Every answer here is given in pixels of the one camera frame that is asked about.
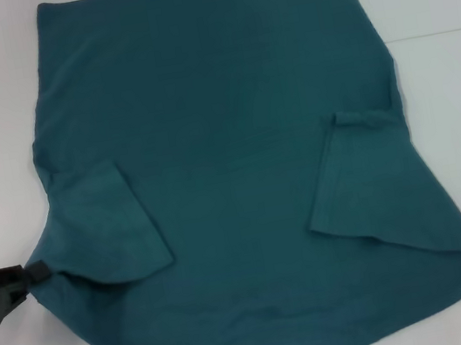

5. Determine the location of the blue teal shirt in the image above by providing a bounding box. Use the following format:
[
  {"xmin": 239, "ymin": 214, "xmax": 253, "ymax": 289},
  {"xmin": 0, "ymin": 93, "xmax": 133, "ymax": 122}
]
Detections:
[{"xmin": 0, "ymin": 0, "xmax": 461, "ymax": 345}]

